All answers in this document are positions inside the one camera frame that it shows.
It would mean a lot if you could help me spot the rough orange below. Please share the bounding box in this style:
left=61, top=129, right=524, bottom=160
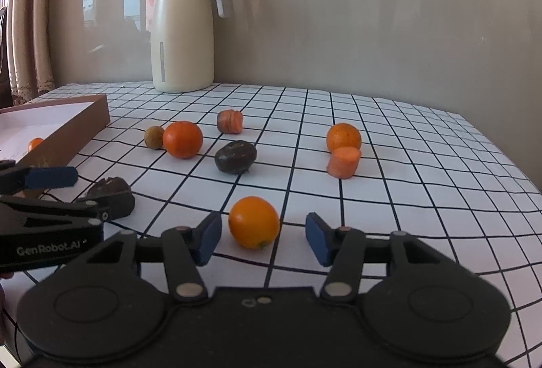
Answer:
left=326, top=122, right=362, bottom=153

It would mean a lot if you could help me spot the large orange tangerine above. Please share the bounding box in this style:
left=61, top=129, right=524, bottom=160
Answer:
left=163, top=121, right=203, bottom=159

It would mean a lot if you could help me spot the small brown longan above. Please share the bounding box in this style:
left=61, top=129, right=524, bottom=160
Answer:
left=143, top=126, right=164, bottom=150

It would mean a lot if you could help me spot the brown cardboard box tray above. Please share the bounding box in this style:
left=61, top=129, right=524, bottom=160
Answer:
left=1, top=95, right=110, bottom=197

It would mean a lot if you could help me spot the dark chestnut cracked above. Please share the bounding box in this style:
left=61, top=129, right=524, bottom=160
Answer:
left=84, top=176, right=135, bottom=220

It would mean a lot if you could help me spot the dark chestnut centre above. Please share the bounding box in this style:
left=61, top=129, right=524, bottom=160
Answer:
left=215, top=140, right=257, bottom=175

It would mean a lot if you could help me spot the beige curtain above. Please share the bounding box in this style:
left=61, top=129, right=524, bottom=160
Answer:
left=1, top=0, right=54, bottom=105

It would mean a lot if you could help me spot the cream grey thermos jug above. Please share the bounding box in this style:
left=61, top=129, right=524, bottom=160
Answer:
left=151, top=0, right=232, bottom=93

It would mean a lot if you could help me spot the carrot chunk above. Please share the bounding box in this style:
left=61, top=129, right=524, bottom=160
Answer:
left=327, top=146, right=361, bottom=179
left=217, top=109, right=244, bottom=134

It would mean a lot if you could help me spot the small kumquat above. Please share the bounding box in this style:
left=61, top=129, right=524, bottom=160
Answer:
left=27, top=138, right=43, bottom=152

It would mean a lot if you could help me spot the checkered white tablecloth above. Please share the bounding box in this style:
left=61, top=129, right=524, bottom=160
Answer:
left=45, top=82, right=541, bottom=367

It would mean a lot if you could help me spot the carrot chunk back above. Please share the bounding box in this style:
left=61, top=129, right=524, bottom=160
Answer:
left=217, top=109, right=244, bottom=134

